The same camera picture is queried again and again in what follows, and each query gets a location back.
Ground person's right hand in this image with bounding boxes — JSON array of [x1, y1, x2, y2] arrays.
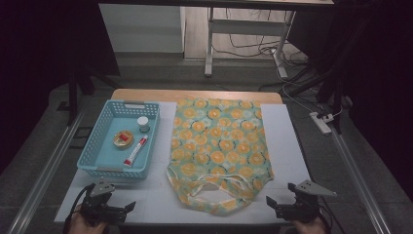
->
[[289, 215, 327, 234]]

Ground white cable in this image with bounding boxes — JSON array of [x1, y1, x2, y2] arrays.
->
[[276, 62, 344, 119]]

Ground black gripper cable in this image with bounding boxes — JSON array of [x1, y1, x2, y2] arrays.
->
[[63, 183, 97, 234], [317, 196, 343, 234]]

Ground small white capped bottle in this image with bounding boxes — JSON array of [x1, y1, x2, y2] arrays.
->
[[136, 116, 150, 134]]

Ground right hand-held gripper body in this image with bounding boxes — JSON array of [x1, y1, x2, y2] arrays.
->
[[276, 179, 338, 224]]

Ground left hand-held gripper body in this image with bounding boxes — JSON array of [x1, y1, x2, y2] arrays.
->
[[80, 181, 129, 225]]

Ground aluminium rail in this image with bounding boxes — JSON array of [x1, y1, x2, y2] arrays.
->
[[328, 126, 394, 234], [6, 105, 90, 234]]

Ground orange flower print cloth bag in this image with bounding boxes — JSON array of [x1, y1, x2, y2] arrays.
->
[[166, 97, 276, 217]]

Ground white-legged desk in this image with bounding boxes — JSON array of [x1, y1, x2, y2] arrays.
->
[[96, 0, 335, 79]]

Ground person's left hand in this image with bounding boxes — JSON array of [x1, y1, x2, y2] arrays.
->
[[66, 212, 109, 234]]

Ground light blue plastic basket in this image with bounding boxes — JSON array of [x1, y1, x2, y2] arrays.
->
[[76, 99, 161, 180]]

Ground black floor cables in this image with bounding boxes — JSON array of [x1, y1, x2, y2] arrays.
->
[[211, 8, 310, 67]]

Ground black metal stand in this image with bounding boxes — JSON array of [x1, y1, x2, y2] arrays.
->
[[65, 62, 122, 127], [257, 0, 378, 135]]

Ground white power strip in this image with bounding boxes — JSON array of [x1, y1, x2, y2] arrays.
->
[[308, 111, 333, 136]]

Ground white cabinet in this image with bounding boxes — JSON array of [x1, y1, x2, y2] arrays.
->
[[98, 3, 187, 54]]

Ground red and white tube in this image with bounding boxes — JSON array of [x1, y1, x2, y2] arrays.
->
[[123, 135, 149, 168]]

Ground round red-orange snack packet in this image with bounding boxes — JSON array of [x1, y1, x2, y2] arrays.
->
[[112, 130, 135, 150]]

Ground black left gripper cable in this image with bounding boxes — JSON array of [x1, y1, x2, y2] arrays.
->
[[63, 183, 97, 234]]

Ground white table mat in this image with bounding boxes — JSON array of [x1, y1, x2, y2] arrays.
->
[[54, 100, 325, 225]]

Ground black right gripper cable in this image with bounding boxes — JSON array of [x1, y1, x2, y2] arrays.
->
[[317, 196, 343, 234]]

